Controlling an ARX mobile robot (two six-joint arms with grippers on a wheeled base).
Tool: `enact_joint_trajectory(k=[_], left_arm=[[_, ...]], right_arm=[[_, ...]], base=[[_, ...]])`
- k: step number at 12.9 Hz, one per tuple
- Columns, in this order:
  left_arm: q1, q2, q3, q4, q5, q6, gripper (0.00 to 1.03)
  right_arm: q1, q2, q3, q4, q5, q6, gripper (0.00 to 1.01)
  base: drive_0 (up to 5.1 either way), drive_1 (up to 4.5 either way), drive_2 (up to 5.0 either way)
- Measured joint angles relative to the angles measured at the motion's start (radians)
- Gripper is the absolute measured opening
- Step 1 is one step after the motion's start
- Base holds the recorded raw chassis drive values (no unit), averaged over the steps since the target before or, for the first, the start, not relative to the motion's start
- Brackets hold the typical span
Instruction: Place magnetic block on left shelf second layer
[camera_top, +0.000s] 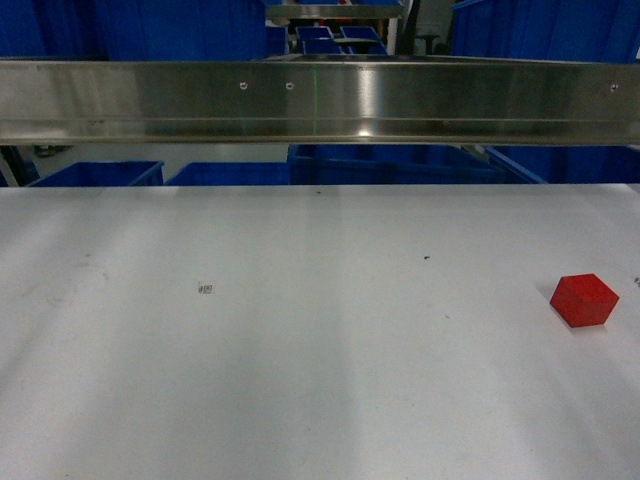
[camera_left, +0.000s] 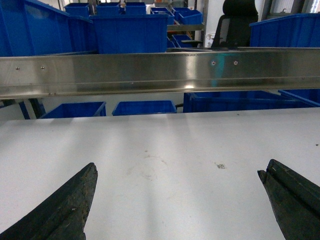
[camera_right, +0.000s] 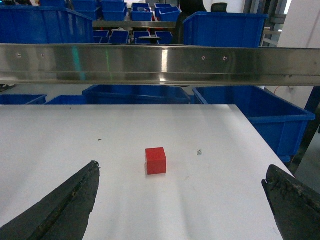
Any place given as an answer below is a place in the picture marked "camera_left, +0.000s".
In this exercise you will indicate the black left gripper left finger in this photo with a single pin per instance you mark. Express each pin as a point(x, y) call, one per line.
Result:
point(63, 215)

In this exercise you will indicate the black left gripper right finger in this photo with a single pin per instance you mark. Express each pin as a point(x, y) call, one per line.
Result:
point(295, 201)

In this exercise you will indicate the blue bin background shelf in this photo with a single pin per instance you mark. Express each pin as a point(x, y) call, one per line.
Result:
point(186, 16)

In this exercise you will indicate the blue bin far lower right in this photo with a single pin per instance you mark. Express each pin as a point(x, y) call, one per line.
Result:
point(308, 96)

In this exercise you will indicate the small blue bin lower left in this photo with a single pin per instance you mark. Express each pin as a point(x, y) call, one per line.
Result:
point(77, 110)

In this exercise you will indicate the small blue bin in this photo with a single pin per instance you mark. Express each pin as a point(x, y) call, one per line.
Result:
point(127, 108)
point(77, 110)

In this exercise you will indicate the small blue bin lower centre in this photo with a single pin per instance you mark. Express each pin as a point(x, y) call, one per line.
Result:
point(127, 108)

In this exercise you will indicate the large blue bin lower right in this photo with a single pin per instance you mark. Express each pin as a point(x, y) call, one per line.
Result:
point(223, 101)

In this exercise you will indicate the large blue bin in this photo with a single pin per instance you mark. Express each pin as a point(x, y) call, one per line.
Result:
point(33, 28)
point(223, 101)

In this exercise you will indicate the blue bin upper right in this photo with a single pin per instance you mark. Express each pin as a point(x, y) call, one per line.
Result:
point(293, 31)

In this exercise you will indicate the black office chair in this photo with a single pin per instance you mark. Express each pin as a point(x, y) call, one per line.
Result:
point(233, 29)

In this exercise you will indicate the large blue bin far left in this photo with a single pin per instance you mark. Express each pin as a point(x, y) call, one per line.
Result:
point(33, 28)

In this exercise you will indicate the blue bin upper centre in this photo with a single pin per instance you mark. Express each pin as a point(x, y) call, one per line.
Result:
point(130, 34)

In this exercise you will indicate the stainless steel shelf rail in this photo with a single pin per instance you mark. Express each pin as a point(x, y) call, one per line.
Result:
point(179, 70)

